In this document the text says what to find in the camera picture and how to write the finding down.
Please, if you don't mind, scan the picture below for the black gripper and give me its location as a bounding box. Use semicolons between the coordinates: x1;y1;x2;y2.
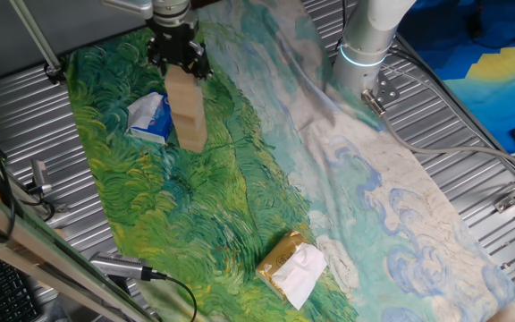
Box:
146;21;215;82

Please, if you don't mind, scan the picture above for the blue tissue pack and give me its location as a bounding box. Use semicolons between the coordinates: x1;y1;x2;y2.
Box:
125;90;174;146

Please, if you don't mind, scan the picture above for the grey metal pole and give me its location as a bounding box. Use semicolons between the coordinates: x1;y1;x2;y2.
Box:
8;0;66;86

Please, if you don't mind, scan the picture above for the gold tissue pack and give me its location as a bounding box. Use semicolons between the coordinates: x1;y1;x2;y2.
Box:
255;230;329;311

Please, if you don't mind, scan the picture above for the green blue painting print cloth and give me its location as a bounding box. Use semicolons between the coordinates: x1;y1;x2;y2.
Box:
63;0;515;322

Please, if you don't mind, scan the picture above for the blue mat with yellow sun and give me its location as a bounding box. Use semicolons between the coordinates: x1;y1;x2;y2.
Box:
395;0;515;156

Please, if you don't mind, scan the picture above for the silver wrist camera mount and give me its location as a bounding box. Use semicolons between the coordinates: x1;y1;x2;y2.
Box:
100;0;156;20

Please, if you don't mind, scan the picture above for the metal base plate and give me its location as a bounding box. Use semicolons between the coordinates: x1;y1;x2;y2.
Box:
372;71;401;107

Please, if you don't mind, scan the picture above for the silver ribbed camera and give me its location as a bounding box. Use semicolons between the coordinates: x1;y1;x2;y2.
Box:
89;250;168;283

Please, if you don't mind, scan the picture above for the black camera cable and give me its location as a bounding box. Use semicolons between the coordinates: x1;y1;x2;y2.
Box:
164;274;198;322

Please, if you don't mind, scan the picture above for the aluminium frame bar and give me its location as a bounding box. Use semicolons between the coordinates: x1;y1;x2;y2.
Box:
0;177;163;322

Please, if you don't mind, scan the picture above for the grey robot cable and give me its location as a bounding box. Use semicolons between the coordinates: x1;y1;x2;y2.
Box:
359;88;515;180

